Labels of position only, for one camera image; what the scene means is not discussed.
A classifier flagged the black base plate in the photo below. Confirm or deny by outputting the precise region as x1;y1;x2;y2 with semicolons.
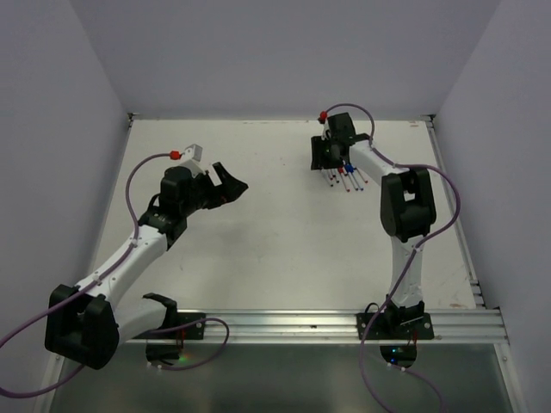
365;313;435;341
135;311;207;342

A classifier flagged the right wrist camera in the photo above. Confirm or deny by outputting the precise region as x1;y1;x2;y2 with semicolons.
319;116;332;139

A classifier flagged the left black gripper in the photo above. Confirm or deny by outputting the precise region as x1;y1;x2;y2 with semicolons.
180;162;246;216

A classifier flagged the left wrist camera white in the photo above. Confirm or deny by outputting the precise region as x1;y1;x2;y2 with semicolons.
179;144;210;178

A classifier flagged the aluminium mounting rail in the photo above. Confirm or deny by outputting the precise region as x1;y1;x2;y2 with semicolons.
124;307;509;345

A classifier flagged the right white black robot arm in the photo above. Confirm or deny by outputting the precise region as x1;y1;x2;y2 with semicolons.
311;112;436;340

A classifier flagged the red cap pen middle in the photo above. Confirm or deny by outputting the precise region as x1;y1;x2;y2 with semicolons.
337;167;350;193

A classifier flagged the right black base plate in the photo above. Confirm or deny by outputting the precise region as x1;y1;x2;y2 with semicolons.
365;313;435;341

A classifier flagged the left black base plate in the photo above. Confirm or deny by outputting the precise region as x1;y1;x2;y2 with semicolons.
135;311;207;342

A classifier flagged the blue tipped pen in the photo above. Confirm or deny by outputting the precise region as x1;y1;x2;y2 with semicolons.
351;171;364;191

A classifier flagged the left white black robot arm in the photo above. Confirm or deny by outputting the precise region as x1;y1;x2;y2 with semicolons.
45;162;249;370

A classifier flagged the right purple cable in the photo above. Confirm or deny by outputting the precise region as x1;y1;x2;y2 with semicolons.
318;102;461;413

